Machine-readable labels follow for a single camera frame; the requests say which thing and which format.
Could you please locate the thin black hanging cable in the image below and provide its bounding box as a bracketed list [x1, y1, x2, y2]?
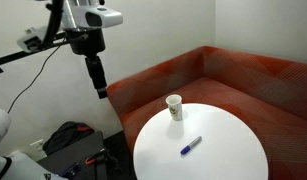
[7, 43, 63, 114]

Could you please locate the orange and black clamp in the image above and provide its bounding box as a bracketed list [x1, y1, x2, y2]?
[85, 148, 109, 167]

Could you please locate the black backpack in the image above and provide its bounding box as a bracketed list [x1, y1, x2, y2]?
[42, 120, 96, 156]

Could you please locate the orange patterned sofa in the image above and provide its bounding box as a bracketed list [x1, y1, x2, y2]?
[106, 45, 307, 180]

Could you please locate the white wall outlet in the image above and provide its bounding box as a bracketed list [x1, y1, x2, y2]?
[29, 138, 46, 158]

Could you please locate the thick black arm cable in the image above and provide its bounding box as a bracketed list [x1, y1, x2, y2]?
[42, 0, 66, 46]

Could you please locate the black mounting bar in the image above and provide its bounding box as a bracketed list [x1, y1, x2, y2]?
[0, 32, 67, 77]

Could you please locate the blue and grey marker pen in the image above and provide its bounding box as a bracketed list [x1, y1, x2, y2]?
[179, 135, 203, 156]

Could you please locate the white paper cup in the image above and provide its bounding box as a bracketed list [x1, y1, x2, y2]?
[165, 94, 184, 122]

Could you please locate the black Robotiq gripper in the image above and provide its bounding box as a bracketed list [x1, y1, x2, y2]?
[64, 28, 109, 100]

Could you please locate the black box with blue light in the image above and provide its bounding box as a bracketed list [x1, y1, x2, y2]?
[57, 162, 83, 180]

